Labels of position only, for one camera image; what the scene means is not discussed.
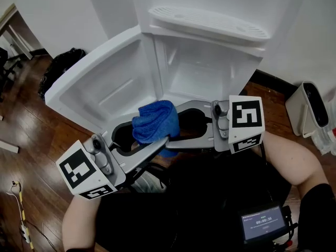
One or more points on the clear bag of bottles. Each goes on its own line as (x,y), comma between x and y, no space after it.
(328,143)

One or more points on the white-legged desk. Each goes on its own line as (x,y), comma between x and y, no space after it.
(10,20)

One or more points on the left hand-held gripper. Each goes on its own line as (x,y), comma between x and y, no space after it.
(78,172)

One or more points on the grey sneaker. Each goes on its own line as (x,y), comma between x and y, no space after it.
(145,182)

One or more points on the white drip tray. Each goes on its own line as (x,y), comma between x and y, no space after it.
(210,22)

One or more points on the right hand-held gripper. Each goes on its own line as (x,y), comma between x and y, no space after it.
(246,114)

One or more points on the black trash bag bin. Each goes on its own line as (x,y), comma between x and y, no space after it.
(57,67)

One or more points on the black office chair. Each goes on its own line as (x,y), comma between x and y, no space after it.
(6,67)

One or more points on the white water dispenser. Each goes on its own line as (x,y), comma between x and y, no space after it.
(105,69)

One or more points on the white plank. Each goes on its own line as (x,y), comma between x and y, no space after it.
(9,146)

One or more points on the blue cloth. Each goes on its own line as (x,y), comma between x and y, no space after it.
(155,122)

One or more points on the beige slim waste bin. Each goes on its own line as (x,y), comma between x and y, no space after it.
(298,109)

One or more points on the black screen device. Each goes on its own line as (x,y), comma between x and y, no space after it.
(263,223)

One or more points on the person's left forearm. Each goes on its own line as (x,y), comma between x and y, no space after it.
(78,224)

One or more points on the person's right forearm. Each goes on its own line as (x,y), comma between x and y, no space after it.
(291,159)

